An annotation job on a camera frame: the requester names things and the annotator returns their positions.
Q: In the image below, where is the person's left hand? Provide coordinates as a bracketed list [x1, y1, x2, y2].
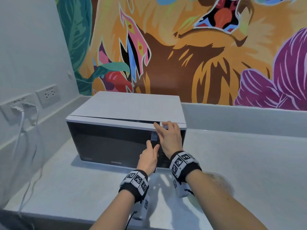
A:
[136, 140, 160, 176]

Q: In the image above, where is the person's right hand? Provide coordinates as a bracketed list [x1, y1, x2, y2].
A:
[153, 121, 183, 160]

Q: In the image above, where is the white microwave with black door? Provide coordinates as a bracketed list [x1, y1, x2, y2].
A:
[66, 91, 187, 170]

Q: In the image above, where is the person's left forearm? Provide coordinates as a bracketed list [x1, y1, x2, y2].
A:
[90, 189, 136, 230]

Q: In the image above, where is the person's right forearm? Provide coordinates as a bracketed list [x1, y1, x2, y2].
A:
[186, 169, 268, 230]

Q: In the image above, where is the black wristband with marker tags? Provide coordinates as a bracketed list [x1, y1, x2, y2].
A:
[169, 150, 202, 183]
[118, 169, 150, 204]

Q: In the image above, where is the clear glass plate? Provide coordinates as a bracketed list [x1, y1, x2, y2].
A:
[187, 172, 235, 207]

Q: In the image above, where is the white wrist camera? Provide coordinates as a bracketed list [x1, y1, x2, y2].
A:
[130, 195, 150, 221]
[173, 179, 195, 198]

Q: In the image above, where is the black camera cable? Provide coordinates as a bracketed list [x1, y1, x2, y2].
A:
[124, 211, 138, 230]

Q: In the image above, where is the white wall socket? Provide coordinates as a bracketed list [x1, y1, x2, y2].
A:
[35, 84, 61, 109]
[0, 93, 33, 123]

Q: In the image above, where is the white power cable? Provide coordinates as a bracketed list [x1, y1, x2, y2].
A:
[12, 110, 26, 153]
[18, 105, 44, 215]

